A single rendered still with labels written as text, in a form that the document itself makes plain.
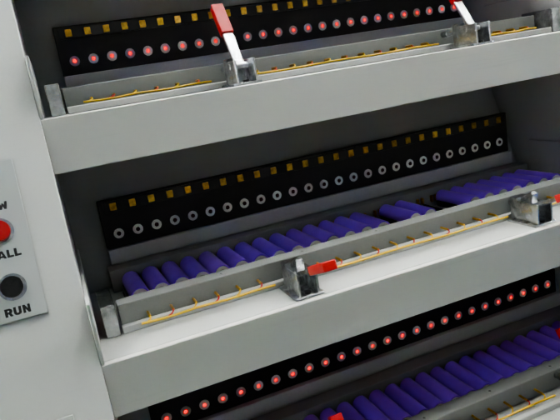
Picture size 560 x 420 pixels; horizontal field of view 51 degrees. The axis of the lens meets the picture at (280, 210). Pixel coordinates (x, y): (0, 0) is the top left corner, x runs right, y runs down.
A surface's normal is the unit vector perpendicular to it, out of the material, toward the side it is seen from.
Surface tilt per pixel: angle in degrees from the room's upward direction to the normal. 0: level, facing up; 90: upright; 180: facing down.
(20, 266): 90
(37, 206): 90
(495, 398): 110
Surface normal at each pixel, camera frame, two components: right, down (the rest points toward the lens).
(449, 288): 0.36, 0.15
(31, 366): 0.29, -0.19
